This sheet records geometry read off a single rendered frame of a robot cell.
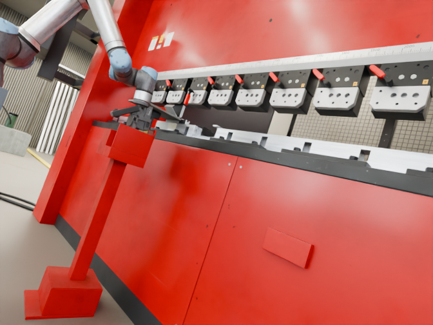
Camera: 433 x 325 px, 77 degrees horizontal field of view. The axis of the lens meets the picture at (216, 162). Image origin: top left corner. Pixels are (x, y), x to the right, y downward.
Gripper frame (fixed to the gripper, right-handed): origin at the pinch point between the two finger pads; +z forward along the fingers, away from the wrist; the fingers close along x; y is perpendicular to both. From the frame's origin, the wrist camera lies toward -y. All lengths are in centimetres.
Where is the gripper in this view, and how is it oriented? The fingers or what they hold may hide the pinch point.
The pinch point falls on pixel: (125, 144)
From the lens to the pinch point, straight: 124.4
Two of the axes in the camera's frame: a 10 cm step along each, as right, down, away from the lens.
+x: -5.9, -1.3, 8.0
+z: -2.5, 9.7, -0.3
